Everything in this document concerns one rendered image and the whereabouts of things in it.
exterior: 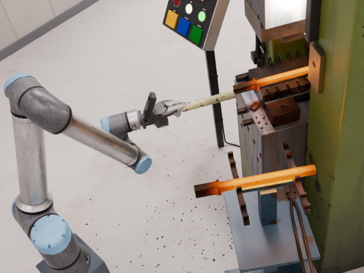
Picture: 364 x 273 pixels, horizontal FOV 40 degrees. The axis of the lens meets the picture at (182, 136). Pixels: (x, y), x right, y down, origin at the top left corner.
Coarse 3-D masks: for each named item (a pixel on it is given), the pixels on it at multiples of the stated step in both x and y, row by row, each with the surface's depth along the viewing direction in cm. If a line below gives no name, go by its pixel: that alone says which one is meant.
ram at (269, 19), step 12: (252, 0) 187; (264, 0) 173; (276, 0) 174; (288, 0) 175; (300, 0) 176; (264, 12) 176; (276, 12) 177; (288, 12) 178; (300, 12) 180; (264, 24) 180; (276, 24) 181
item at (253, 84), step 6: (288, 72) 217; (294, 72) 217; (300, 72) 216; (306, 72) 217; (264, 78) 217; (270, 78) 216; (276, 78) 216; (282, 78) 216; (240, 84) 216; (246, 84) 215; (252, 84) 215; (258, 84) 215; (234, 90) 216; (240, 90) 217; (246, 90) 216
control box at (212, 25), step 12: (168, 0) 257; (180, 0) 251; (192, 0) 244; (204, 0) 238; (216, 0) 233; (228, 0) 236; (180, 12) 252; (192, 12) 246; (204, 12) 239; (216, 12) 235; (192, 24) 247; (204, 24) 241; (216, 24) 240; (204, 36) 242; (216, 36) 244; (204, 48) 244
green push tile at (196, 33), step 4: (192, 28) 246; (196, 28) 244; (192, 32) 246; (196, 32) 244; (200, 32) 242; (192, 36) 247; (196, 36) 245; (200, 36) 242; (192, 40) 247; (196, 40) 245; (200, 40) 244
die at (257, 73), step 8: (304, 56) 227; (272, 64) 226; (280, 64) 226; (288, 64) 223; (296, 64) 223; (304, 64) 222; (248, 72) 227; (256, 72) 225; (264, 72) 222; (272, 72) 222; (280, 72) 221; (280, 80) 216; (288, 80) 216; (304, 80) 215; (264, 88) 215; (272, 88) 214; (280, 88) 214; (288, 88) 213; (296, 88) 214; (304, 88) 215; (264, 96) 213; (272, 96) 214
